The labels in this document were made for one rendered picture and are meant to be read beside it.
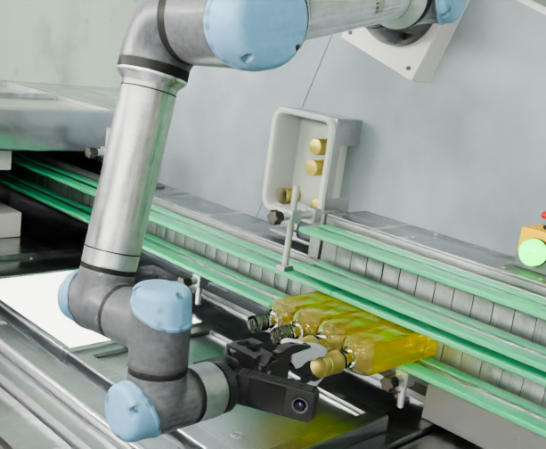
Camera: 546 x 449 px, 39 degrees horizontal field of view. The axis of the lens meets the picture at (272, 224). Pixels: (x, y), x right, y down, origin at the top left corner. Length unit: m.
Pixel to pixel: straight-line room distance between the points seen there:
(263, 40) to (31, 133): 1.23
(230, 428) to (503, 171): 0.66
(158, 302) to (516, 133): 0.76
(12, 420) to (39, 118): 0.97
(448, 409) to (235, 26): 0.80
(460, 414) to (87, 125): 1.26
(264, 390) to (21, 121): 1.20
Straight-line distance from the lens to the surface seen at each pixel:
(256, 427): 1.27
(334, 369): 1.20
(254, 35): 0.92
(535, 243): 1.32
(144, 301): 0.94
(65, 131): 2.13
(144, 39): 1.03
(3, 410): 1.36
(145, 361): 0.96
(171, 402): 0.98
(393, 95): 1.59
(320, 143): 1.62
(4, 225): 2.24
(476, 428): 1.40
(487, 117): 1.47
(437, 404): 1.43
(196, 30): 0.95
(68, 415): 1.31
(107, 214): 1.03
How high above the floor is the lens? 2.03
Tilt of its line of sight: 45 degrees down
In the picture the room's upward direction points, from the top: 95 degrees counter-clockwise
